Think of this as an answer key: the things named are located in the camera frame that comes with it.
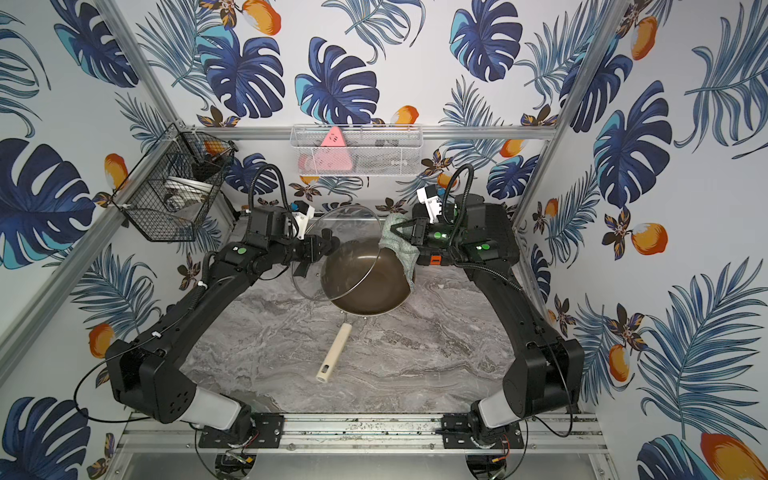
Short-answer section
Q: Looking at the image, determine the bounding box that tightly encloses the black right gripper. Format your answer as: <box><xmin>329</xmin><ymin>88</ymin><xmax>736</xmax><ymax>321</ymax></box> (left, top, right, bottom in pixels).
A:
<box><xmin>392</xmin><ymin>218</ymin><xmax>465</xmax><ymax>253</ymax></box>

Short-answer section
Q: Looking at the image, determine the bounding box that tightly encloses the glass pot lid black knob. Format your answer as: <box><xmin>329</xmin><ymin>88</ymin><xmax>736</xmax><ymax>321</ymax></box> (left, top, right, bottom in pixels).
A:
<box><xmin>291</xmin><ymin>205</ymin><xmax>382</xmax><ymax>301</ymax></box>

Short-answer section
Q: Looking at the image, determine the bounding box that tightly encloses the green waffle cloth checkered trim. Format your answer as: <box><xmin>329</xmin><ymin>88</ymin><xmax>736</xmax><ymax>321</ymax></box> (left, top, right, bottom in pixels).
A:
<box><xmin>379</xmin><ymin>213</ymin><xmax>419</xmax><ymax>290</ymax></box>

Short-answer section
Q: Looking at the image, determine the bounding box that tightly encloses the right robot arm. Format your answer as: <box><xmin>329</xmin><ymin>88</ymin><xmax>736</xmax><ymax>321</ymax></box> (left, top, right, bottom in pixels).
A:
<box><xmin>390</xmin><ymin>164</ymin><xmax>585</xmax><ymax>430</ymax></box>

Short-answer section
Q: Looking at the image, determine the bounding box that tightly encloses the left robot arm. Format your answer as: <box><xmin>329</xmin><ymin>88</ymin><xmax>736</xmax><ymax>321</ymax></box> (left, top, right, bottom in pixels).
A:
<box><xmin>105</xmin><ymin>201</ymin><xmax>340</xmax><ymax>443</ymax></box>

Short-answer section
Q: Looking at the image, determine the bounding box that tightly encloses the black plastic tool case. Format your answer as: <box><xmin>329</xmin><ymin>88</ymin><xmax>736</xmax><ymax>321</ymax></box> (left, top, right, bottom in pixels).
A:
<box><xmin>481</xmin><ymin>204</ymin><xmax>520</xmax><ymax>266</ymax></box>

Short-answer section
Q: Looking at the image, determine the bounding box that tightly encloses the pink triangular item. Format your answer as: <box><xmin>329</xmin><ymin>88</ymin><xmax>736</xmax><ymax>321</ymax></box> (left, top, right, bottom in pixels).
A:
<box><xmin>306</xmin><ymin>126</ymin><xmax>354</xmax><ymax>173</ymax></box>

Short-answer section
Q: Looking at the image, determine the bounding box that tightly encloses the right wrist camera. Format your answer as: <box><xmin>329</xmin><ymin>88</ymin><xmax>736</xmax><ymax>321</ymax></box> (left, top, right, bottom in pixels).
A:
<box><xmin>417</xmin><ymin>185</ymin><xmax>443</xmax><ymax>224</ymax></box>

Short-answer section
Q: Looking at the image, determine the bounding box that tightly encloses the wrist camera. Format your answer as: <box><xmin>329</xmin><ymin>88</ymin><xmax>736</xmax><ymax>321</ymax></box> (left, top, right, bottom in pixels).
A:
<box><xmin>291</xmin><ymin>200</ymin><xmax>315</xmax><ymax>240</ymax></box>
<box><xmin>417</xmin><ymin>185</ymin><xmax>443</xmax><ymax>224</ymax></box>

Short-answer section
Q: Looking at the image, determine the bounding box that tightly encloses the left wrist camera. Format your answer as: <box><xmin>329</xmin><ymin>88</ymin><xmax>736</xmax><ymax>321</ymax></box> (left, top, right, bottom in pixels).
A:
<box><xmin>291</xmin><ymin>200</ymin><xmax>315</xmax><ymax>240</ymax></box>

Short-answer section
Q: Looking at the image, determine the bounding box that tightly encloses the white mesh wall basket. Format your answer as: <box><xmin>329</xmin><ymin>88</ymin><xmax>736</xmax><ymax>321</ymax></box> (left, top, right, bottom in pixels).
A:
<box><xmin>290</xmin><ymin>124</ymin><xmax>424</xmax><ymax>177</ymax></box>

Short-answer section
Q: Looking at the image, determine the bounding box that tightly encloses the frying pan cream handle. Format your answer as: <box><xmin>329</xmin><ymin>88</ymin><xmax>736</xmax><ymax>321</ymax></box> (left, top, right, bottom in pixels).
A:
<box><xmin>315</xmin><ymin>236</ymin><xmax>415</xmax><ymax>385</ymax></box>

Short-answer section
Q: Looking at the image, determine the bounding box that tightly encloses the black wire basket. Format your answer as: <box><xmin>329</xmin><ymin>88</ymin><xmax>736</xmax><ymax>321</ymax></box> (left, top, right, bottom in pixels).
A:
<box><xmin>110</xmin><ymin>124</ymin><xmax>238</xmax><ymax>243</ymax></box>

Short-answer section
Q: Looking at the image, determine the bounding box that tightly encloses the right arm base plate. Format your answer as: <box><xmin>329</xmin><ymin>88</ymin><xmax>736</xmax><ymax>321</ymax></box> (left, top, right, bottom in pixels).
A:
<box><xmin>436</xmin><ymin>412</ymin><xmax>524</xmax><ymax>450</ymax></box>

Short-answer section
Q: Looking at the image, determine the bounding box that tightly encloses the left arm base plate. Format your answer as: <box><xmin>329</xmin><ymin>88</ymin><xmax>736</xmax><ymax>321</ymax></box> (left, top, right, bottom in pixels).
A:
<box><xmin>196</xmin><ymin>413</ymin><xmax>285</xmax><ymax>450</ymax></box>

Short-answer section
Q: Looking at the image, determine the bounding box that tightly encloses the aluminium front rail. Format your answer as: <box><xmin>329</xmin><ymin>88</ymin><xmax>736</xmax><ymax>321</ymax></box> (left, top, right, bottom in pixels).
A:
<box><xmin>116</xmin><ymin>413</ymin><xmax>609</xmax><ymax>455</ymax></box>

